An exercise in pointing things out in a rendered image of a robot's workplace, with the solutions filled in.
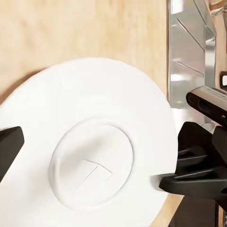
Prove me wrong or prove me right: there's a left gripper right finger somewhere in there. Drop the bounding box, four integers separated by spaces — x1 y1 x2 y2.
212 125 227 163

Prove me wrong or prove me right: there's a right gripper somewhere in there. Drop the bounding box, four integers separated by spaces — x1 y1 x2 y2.
159 122 227 213

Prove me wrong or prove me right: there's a saucer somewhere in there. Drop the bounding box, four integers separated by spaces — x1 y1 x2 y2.
0 57 178 227

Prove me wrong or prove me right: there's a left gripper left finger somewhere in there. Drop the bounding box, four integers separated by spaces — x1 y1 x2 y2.
0 126 25 182

